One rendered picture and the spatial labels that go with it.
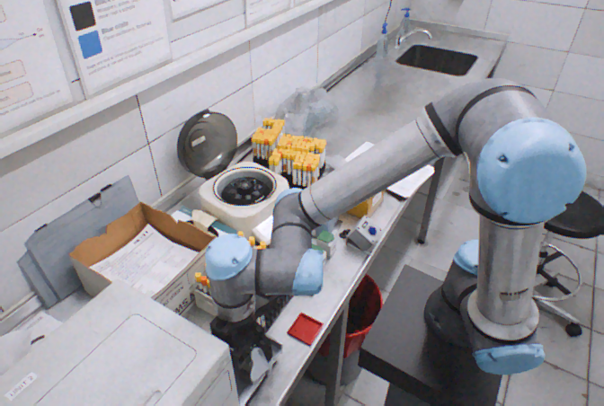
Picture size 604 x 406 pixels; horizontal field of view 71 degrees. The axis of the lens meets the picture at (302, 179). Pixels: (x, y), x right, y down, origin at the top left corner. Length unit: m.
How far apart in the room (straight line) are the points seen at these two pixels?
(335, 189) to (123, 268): 0.71
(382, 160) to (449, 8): 2.59
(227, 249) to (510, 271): 0.43
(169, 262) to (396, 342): 0.62
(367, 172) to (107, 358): 0.52
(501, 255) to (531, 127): 0.21
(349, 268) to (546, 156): 0.81
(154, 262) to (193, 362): 0.54
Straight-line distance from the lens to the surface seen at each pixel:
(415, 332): 1.07
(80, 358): 0.82
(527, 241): 0.67
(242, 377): 1.03
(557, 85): 3.28
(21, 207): 1.19
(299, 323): 1.13
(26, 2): 1.07
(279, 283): 0.70
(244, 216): 1.25
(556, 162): 0.56
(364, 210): 1.38
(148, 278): 1.21
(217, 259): 0.69
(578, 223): 2.05
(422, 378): 1.02
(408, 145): 0.69
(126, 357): 0.79
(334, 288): 1.21
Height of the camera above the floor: 1.81
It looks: 37 degrees down
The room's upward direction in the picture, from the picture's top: straight up
